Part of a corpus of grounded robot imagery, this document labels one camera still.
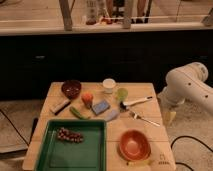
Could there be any black cable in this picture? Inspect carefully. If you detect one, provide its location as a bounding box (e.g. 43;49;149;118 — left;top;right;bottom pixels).
0;109;30;148
170;135;213;171

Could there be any dark red bowl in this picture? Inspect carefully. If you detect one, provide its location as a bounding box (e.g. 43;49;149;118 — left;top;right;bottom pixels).
61;80;81;99

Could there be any green translucent cup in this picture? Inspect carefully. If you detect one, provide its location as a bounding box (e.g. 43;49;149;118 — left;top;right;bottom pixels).
117;88;128;102

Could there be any white cup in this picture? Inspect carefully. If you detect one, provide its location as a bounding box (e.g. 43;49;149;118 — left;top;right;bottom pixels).
102;78;116;94

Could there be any blue sponge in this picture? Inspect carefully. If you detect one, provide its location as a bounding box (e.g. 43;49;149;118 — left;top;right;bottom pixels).
92;100;110;115

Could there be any yellow banana toy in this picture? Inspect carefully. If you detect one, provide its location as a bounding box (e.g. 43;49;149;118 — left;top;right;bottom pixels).
126;159;154;166

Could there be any black cable right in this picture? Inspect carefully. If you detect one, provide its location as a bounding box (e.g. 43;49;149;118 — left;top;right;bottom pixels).
170;135;213;171

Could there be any green pepper toy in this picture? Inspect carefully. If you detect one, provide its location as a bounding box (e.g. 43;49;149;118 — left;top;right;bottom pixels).
69;106;90;120

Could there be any green plastic tray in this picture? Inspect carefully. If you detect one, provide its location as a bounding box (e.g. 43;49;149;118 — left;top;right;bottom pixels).
34;120;106;171

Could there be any wooden post left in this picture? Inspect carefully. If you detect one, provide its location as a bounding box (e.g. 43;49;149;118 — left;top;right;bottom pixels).
59;0;72;31

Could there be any silver metal fork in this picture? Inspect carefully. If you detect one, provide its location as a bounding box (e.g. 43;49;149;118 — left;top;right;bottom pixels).
130;111;161;127

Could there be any wooden post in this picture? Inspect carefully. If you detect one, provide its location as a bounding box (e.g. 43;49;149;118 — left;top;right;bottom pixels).
59;0;72;31
122;0;133;29

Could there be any black cable left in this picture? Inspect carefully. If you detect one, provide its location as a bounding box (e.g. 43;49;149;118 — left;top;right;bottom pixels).
0;109;30;148

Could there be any orange plastic bowl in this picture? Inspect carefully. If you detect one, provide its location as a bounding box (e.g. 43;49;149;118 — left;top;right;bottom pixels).
118;130;151;161

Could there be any orange carrot toy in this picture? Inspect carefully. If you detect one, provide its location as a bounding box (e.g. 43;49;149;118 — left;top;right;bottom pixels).
81;92;93;109

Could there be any red grape bunch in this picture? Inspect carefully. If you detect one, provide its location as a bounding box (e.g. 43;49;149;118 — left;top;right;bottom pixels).
57;128;83;143

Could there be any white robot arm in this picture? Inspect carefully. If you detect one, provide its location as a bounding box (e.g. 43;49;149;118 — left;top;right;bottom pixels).
158;62;213;126

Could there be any wooden post right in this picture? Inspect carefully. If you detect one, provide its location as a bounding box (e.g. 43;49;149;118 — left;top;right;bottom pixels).
122;0;133;29

